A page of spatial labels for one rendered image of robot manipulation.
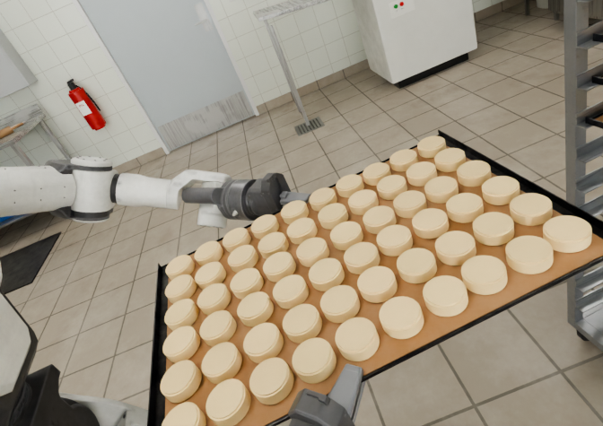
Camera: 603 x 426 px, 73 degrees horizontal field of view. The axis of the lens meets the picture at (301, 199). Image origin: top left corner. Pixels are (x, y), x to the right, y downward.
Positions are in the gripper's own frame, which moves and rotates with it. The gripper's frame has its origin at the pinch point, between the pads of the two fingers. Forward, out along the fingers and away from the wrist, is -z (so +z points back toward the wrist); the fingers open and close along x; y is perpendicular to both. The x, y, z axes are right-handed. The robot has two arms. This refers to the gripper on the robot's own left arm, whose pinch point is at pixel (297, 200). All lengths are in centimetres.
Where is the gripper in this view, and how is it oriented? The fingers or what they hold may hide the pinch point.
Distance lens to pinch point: 80.1
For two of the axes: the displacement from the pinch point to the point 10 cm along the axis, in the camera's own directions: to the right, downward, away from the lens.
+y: 4.5, -6.3, 6.3
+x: -3.5, -7.8, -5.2
